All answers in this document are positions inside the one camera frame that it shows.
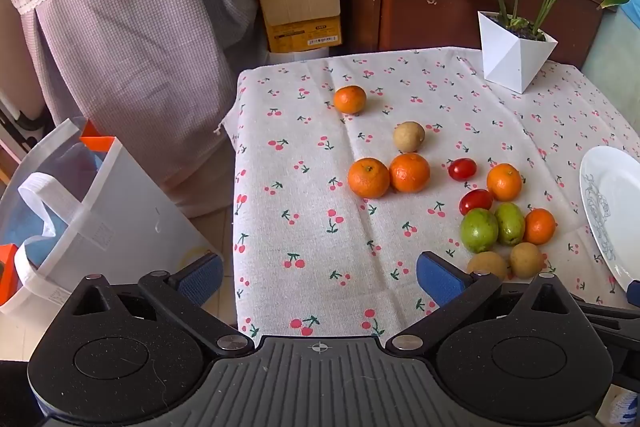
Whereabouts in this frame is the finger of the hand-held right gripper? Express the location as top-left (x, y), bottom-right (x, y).
top-left (572, 279), bottom-right (640, 360)

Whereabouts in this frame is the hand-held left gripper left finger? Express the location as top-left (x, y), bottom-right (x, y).
top-left (66, 252), bottom-right (256, 355)

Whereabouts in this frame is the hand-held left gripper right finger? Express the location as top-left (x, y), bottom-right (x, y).
top-left (384, 251), bottom-right (577, 355)

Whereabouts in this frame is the green jujube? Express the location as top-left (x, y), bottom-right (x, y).
top-left (459, 208), bottom-right (500, 254)
top-left (495, 202), bottom-right (526, 247)

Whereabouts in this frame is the red cherry tomato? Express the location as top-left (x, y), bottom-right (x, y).
top-left (458, 189), bottom-right (495, 216)
top-left (447, 158), bottom-right (478, 182)

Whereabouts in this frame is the white plate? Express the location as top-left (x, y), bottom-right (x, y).
top-left (579, 145), bottom-right (640, 293)

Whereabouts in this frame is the orange mandarin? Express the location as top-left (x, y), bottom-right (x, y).
top-left (389, 153), bottom-right (431, 194)
top-left (333, 85), bottom-right (367, 114)
top-left (486, 163), bottom-right (523, 202)
top-left (347, 157), bottom-right (391, 199)
top-left (523, 208), bottom-right (557, 246)

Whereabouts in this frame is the white tote bag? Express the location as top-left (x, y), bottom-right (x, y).
top-left (0, 117), bottom-right (223, 348)

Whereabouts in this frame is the cherry print tablecloth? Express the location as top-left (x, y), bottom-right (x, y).
top-left (220, 47), bottom-right (640, 353)

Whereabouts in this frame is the orange box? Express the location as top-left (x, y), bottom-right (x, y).
top-left (80, 119), bottom-right (118, 152)

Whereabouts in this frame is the lilac gingham cloth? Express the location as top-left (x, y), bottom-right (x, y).
top-left (20, 0), bottom-right (261, 218)

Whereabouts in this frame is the potted plant white geometric pot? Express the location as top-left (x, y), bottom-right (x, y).
top-left (360, 0), bottom-right (632, 95)

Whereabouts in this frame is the pale green mattress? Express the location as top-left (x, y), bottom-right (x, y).
top-left (580, 4), bottom-right (640, 128)

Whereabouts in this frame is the white metal frame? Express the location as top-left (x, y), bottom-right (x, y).
top-left (0, 89), bottom-right (51, 145)

